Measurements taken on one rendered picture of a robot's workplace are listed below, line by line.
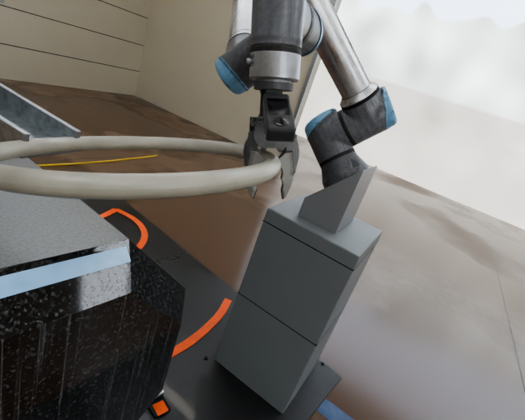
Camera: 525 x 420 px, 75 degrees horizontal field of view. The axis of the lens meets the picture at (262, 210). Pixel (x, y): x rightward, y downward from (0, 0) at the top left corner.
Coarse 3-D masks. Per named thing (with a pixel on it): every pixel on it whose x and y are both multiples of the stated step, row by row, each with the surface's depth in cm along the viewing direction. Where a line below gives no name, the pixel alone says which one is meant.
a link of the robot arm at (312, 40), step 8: (312, 8) 65; (312, 16) 63; (312, 24) 63; (320, 24) 68; (312, 32) 65; (320, 32) 69; (304, 40) 64; (312, 40) 68; (320, 40) 71; (304, 48) 69; (312, 48) 71
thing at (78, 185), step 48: (0, 144) 56; (48, 144) 66; (96, 144) 75; (144, 144) 80; (192, 144) 80; (240, 144) 75; (48, 192) 37; (96, 192) 37; (144, 192) 38; (192, 192) 41
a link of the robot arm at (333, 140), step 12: (312, 120) 132; (324, 120) 131; (336, 120) 129; (312, 132) 133; (324, 132) 131; (336, 132) 129; (348, 132) 128; (312, 144) 135; (324, 144) 131; (336, 144) 130; (348, 144) 131; (324, 156) 132
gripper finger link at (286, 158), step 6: (282, 150) 65; (282, 156) 63; (288, 156) 63; (282, 162) 64; (288, 162) 64; (282, 168) 64; (288, 168) 64; (282, 174) 64; (288, 174) 64; (282, 180) 65; (288, 180) 65; (282, 186) 65; (288, 186) 65; (282, 192) 65; (282, 198) 67
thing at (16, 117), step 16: (0, 96) 77; (16, 96) 75; (0, 112) 74; (16, 112) 76; (32, 112) 74; (48, 112) 74; (0, 128) 63; (16, 128) 62; (32, 128) 74; (48, 128) 74; (64, 128) 72
